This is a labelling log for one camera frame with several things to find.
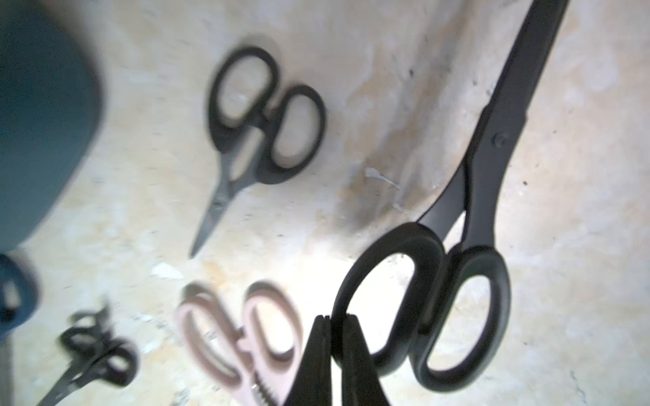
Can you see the teal plastic storage box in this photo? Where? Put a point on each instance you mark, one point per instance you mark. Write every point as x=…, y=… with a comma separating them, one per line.
x=51, y=107

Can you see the pink kitchen scissors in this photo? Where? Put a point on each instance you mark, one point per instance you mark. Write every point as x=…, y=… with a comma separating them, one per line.
x=240, y=358

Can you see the blue handled scissors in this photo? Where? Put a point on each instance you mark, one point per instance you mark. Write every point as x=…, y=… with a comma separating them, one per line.
x=19, y=296

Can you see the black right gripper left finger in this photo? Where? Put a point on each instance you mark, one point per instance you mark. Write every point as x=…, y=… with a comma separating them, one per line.
x=313, y=383

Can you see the large black scissors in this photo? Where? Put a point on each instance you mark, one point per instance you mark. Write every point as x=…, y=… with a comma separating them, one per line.
x=454, y=240

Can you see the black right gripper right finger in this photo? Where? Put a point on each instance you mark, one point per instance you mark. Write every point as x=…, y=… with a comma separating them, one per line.
x=360, y=382

